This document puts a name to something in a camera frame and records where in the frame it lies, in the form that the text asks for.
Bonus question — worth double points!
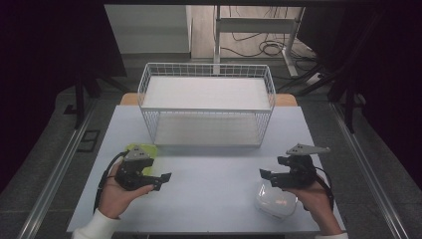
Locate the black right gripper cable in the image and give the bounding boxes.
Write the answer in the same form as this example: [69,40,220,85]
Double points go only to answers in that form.
[303,165,335,212]

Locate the person's right hand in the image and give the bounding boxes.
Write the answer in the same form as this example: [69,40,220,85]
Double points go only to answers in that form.
[284,181,333,227]

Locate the metal floor rail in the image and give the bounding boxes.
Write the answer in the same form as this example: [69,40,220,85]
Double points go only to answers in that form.
[16,99,98,239]
[329,102,410,239]

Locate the black stand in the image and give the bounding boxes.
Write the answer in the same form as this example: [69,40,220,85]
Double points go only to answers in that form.
[63,66,128,130]
[278,13,367,134]

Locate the yellow-green plastic item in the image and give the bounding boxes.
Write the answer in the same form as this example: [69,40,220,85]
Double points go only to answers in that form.
[123,142,159,176]

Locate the white power strip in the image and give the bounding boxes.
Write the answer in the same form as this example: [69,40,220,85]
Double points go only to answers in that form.
[305,72,325,86]

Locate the black floor cables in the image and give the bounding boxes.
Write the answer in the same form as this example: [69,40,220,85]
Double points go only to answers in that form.
[220,5,320,73]

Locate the wooden table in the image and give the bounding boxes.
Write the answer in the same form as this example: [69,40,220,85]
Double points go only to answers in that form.
[119,92,299,108]

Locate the white cabinet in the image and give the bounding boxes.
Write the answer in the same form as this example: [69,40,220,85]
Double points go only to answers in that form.
[104,4,194,56]

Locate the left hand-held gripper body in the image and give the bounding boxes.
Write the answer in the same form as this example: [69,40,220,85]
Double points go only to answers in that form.
[113,145,157,192]

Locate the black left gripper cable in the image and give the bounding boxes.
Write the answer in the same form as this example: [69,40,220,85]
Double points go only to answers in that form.
[93,150,129,213]

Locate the white wire two-tier rack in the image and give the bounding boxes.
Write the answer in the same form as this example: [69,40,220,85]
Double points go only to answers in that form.
[136,62,278,149]

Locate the white metal desk frame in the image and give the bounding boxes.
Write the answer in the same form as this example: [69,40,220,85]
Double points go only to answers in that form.
[213,4,307,78]

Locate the black rectangular floor frame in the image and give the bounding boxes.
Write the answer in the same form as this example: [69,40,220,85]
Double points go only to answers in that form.
[76,129,102,154]

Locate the white plastic box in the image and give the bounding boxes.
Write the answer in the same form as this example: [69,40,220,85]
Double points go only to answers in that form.
[254,180,299,221]

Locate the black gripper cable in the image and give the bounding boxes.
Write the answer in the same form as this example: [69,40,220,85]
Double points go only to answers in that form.
[93,150,129,213]
[303,165,335,212]

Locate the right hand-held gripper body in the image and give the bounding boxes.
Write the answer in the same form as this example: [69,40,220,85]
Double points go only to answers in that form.
[278,142,331,190]

